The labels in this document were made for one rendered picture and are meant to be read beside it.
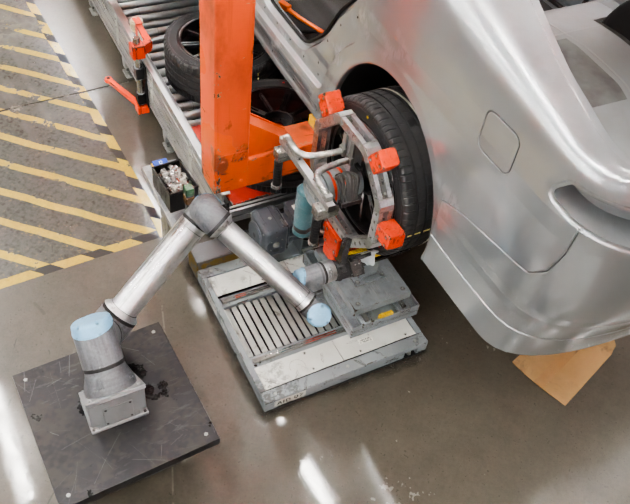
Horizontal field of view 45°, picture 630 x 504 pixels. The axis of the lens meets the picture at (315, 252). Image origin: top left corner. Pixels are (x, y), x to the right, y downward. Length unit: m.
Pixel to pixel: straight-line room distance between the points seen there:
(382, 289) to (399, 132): 0.93
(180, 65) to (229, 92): 1.20
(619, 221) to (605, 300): 0.25
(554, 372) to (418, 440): 0.78
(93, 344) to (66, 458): 0.43
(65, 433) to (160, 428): 0.34
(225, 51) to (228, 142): 0.45
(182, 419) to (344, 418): 0.76
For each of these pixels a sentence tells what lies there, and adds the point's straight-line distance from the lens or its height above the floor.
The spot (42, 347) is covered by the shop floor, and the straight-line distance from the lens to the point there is 3.58.
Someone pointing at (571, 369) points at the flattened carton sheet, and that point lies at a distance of 3.79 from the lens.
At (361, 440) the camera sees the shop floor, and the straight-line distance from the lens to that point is 3.30.
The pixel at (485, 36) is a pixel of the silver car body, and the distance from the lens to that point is 2.40.
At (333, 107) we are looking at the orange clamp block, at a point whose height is 1.08.
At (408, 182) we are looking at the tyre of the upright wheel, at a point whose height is 1.05.
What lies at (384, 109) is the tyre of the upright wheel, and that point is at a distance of 2.88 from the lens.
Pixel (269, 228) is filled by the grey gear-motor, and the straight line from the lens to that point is 3.41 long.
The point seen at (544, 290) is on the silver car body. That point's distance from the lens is 2.43.
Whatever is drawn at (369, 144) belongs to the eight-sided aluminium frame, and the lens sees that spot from 2.79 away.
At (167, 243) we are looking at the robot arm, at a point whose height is 0.74.
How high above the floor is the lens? 2.88
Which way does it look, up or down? 48 degrees down
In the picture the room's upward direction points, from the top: 9 degrees clockwise
